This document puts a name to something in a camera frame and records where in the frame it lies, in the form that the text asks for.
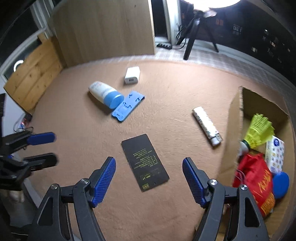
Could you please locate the pine wood board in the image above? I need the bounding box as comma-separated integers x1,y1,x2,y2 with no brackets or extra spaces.
3,37,63,114

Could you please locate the yellow shuttlecock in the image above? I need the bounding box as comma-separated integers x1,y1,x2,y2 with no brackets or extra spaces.
239,113,275,156

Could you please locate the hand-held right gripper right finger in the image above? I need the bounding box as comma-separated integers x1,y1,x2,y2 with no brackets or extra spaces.
182,157,270,241

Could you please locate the patterned tissue pack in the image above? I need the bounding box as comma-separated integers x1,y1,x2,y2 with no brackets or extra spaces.
265,136,285,174

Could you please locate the white lotion bottle blue cap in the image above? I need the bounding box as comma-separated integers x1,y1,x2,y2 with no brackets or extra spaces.
88,81,125,110

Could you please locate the cardboard box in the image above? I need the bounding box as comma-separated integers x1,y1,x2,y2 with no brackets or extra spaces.
218,86,296,241

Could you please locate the ring light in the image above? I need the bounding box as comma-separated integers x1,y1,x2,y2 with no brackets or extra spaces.
188,0,242,7

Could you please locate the blue round disc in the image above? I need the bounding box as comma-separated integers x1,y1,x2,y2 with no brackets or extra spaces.
272,172,290,199

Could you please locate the dark grey card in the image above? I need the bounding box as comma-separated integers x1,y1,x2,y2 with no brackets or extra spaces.
121,134,170,193

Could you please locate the plaid bed sheet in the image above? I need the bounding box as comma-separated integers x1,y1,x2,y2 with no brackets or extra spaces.
155,45,296,112

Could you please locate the peach mat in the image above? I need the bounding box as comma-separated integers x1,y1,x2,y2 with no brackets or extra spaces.
28,58,289,241

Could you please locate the light wooden cabinet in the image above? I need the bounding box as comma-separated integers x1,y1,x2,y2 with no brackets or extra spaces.
52,0,155,68

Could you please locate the red bag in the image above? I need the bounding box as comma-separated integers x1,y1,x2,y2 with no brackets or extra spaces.
232,154,275,218

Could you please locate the white power strip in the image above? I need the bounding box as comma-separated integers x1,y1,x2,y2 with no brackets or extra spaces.
14,113,33,130

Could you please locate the black cable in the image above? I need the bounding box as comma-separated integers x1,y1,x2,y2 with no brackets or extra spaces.
175,23,192,49

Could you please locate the patterned white tube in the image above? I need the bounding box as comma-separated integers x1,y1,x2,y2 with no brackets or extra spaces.
192,106,223,146

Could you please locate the white charger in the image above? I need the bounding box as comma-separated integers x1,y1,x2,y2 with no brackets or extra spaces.
124,66,141,85

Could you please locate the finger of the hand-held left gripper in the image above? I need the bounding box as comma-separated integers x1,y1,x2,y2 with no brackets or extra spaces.
14,152,58,173
5,132,57,153

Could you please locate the blue phone stand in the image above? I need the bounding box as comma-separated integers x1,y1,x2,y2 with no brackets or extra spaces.
111,91,146,122

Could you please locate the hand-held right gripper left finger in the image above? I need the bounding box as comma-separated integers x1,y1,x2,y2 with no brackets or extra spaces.
28,156,116,241

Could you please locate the black tripod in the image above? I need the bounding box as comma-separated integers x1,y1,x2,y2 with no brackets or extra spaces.
177,9,219,61

